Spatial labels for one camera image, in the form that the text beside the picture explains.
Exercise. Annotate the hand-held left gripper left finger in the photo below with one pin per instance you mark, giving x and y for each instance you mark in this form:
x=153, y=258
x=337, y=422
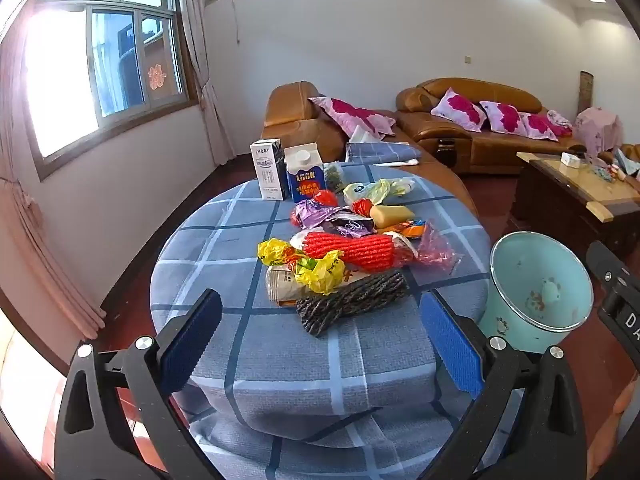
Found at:
x=192, y=345

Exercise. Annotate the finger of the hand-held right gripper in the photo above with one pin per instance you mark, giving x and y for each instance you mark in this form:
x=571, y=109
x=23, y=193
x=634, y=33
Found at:
x=607, y=265

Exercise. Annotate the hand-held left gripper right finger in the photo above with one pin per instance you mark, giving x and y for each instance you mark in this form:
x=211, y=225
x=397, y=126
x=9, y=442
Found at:
x=450, y=345

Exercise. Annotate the white paper packet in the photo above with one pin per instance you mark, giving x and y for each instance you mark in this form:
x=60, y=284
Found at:
x=282, y=285

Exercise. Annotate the orange snack packet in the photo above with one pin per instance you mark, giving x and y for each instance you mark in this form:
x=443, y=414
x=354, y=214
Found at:
x=412, y=229

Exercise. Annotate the white and yellow plastic bag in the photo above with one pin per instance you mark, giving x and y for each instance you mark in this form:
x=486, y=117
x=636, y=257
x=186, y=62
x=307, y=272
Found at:
x=372, y=191

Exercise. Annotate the dark wooden coffee table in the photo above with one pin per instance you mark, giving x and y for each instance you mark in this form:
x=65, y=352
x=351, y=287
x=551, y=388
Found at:
x=550, y=210

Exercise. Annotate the small teal object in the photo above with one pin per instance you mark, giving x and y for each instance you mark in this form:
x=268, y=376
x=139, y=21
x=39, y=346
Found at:
x=604, y=174

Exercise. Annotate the translucent red plastic bag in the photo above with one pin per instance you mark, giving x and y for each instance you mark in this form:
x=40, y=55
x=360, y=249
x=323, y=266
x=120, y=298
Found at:
x=435, y=252

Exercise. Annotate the dark foam net sleeve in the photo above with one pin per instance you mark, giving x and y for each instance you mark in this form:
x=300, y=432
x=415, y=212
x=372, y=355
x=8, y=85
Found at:
x=350, y=300

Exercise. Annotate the small white box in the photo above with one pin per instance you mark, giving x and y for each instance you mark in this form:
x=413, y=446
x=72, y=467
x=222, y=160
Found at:
x=574, y=160

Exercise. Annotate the pink cloth cover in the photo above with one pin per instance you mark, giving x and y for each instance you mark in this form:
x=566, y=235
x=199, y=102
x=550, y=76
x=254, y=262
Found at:
x=597, y=130

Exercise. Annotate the red foam net sleeve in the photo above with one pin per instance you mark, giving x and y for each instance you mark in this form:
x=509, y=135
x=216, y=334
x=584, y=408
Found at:
x=350, y=250

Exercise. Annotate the tan bread bun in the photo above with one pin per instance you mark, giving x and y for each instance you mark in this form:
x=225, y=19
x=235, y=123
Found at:
x=392, y=216

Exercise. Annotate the crumpled floral cloth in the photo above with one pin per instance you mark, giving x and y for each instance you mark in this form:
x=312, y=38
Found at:
x=561, y=121

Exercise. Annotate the pink floral pillow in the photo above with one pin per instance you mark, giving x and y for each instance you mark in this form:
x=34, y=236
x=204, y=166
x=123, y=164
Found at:
x=350, y=112
x=540, y=126
x=505, y=117
x=457, y=109

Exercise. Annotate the long brown leather sofa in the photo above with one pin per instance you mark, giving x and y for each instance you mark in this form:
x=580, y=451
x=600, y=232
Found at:
x=500, y=147

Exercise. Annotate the rolled woven mat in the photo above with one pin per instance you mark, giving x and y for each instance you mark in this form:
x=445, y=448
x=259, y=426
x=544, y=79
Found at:
x=586, y=90

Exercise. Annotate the shiny purple wrapper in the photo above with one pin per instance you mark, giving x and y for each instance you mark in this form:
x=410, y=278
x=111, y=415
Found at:
x=310, y=212

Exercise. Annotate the white milk carton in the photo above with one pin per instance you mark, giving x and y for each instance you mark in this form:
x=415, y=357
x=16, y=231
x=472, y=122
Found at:
x=267, y=170

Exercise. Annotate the small red wrapper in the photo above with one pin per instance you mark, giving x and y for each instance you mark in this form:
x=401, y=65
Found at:
x=326, y=198

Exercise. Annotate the blue drink carton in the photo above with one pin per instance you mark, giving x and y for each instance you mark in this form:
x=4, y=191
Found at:
x=305, y=180

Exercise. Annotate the folded blue plaid sheet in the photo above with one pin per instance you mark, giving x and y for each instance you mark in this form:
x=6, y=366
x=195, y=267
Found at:
x=382, y=152

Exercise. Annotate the small clear snack packet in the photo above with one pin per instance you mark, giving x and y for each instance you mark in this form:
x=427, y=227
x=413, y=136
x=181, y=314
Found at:
x=333, y=175

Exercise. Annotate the white folded cloth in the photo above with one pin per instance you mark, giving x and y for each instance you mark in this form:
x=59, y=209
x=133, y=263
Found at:
x=362, y=135

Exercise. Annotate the brown leather chaise sofa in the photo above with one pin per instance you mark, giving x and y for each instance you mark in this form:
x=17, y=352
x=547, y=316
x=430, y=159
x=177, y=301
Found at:
x=295, y=110

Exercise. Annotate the red window decoration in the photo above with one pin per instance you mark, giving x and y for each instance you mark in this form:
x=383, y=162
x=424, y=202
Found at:
x=157, y=77

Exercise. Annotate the pale pink curtain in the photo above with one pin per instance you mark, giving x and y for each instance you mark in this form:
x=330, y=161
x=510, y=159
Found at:
x=200, y=60

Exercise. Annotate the window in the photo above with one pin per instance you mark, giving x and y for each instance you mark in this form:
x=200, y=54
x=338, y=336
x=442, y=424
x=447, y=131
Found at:
x=75, y=75

